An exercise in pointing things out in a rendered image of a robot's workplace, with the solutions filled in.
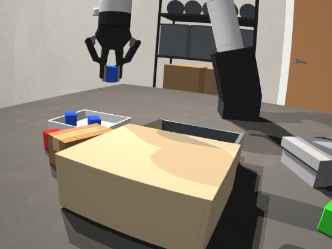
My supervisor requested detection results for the green block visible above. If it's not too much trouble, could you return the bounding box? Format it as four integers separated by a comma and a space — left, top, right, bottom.
317, 200, 332, 237

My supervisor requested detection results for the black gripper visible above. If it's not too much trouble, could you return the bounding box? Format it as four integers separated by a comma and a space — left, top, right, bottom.
85, 11, 141, 82

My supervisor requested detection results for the brown cardboard box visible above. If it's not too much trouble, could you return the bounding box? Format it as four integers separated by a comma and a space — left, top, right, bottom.
48, 123, 114, 167

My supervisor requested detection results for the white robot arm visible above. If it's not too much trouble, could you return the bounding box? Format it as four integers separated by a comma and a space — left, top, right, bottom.
92, 0, 244, 52

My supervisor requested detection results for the red block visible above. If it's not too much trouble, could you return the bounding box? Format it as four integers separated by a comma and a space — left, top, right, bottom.
43, 128, 60, 150

